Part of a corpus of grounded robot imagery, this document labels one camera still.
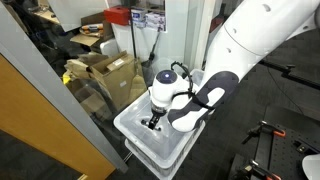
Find black and silver marker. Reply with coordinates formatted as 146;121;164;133
141;120;161;131

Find black long handled dustpan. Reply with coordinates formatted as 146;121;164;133
141;30;160;87

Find black perforated workbench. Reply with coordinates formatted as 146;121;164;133
233;120;320;180

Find red box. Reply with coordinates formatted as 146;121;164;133
104;6;129;26

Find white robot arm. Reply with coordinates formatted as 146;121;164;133
144;0;320;132

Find white camera stand base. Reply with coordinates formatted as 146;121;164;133
302;154;320;180

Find flattened cardboard box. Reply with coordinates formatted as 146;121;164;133
66;79;112;121

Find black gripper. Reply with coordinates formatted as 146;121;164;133
147;104;166;130

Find open brown cardboard box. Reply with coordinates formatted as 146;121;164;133
65;51;143;110

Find orange handled clamp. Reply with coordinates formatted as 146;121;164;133
242;120;286;144

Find clear plastic storage bin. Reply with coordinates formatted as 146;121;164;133
125;121;206;180

